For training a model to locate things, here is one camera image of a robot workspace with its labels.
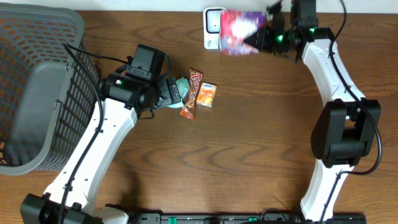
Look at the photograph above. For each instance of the white barcode scanner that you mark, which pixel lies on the white barcode scanner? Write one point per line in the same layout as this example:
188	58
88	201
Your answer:
211	27

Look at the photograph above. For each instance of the orange chocolate bar wrapper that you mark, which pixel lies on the orange chocolate bar wrapper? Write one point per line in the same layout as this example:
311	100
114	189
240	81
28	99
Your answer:
188	110

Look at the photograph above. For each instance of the orange tissue pack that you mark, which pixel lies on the orange tissue pack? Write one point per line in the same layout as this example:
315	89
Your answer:
206	94

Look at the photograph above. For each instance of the mint green wipes pack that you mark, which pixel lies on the mint green wipes pack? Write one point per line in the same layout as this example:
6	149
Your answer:
183	88

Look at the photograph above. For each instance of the red purple snack packet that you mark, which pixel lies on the red purple snack packet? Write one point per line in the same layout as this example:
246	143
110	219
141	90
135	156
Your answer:
235	26

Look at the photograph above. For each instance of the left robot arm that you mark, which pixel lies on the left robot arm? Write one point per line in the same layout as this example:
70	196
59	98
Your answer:
71	197

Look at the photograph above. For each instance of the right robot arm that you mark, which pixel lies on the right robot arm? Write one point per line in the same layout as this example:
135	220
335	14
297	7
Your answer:
345	140

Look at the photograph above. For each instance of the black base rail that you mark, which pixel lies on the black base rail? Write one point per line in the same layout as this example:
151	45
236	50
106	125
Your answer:
156	218

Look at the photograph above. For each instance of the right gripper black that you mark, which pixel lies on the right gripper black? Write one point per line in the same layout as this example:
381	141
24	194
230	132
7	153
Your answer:
262	42

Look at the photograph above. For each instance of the grey plastic mesh basket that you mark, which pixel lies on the grey plastic mesh basket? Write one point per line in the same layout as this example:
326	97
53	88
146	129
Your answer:
46	94

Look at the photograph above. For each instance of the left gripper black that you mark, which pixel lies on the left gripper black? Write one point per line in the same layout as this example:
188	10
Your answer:
173	91

